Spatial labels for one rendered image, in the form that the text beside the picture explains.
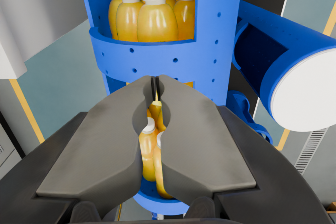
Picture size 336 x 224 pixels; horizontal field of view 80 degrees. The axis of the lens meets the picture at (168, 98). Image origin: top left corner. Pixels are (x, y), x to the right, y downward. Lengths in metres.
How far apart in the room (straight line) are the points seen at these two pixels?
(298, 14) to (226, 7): 1.49
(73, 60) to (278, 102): 1.51
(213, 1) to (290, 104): 0.46
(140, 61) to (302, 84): 0.48
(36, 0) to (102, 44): 0.31
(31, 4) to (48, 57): 1.28
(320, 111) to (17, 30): 0.81
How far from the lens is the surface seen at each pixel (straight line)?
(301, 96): 0.69
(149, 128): 0.52
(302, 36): 0.74
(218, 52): 0.35
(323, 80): 0.69
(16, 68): 0.51
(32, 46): 0.58
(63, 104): 2.06
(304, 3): 1.81
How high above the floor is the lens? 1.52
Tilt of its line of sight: 57 degrees down
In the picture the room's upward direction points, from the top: 178 degrees clockwise
